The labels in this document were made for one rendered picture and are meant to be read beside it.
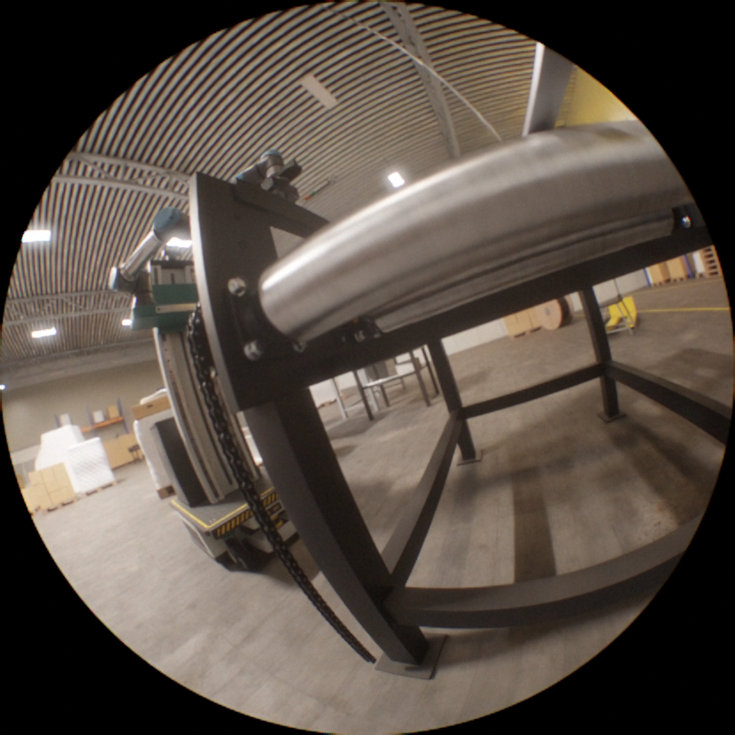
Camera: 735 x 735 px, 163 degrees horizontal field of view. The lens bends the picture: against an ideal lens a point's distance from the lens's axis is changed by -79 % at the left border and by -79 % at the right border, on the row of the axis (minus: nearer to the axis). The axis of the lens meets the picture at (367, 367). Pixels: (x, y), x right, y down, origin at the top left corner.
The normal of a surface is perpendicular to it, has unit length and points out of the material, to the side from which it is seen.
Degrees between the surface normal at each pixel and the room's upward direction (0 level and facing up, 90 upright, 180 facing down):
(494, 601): 0
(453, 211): 110
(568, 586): 0
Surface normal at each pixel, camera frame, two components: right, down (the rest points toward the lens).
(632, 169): -0.24, 0.54
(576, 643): -0.33, -0.94
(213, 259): 0.84, -0.29
